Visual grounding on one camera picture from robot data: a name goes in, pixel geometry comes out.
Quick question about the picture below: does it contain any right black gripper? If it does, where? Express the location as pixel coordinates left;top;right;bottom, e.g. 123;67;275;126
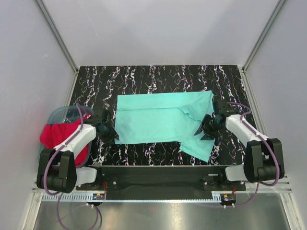
194;114;223;141

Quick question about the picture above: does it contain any teal t shirt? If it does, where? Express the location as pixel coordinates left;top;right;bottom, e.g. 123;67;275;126
115;91;214;162

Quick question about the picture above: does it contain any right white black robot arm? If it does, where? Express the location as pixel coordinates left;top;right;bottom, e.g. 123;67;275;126
194;115;284;190

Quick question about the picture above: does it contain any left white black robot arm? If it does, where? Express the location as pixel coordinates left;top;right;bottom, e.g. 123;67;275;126
36;122;119;196

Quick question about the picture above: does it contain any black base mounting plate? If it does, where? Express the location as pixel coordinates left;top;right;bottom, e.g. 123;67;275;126
77;165;246;192

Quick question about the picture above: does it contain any translucent blue plastic basket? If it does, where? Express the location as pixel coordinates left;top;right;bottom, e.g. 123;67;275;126
37;104;97;177

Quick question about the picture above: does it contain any red t shirt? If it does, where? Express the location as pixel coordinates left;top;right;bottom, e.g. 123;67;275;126
40;118;91;168

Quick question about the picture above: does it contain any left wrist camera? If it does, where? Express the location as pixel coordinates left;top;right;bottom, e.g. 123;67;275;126
90;108;111;122

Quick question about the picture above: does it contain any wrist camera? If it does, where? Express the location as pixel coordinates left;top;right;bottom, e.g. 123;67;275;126
90;108;111;122
213;100;238;117

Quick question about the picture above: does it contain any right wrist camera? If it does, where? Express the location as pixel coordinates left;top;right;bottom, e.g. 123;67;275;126
213;100;238;117

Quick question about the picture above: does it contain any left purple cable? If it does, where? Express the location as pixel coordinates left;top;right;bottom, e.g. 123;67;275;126
42;104;104;228

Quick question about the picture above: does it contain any white slotted cable duct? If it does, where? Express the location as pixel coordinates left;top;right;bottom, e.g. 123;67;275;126
42;193;223;202

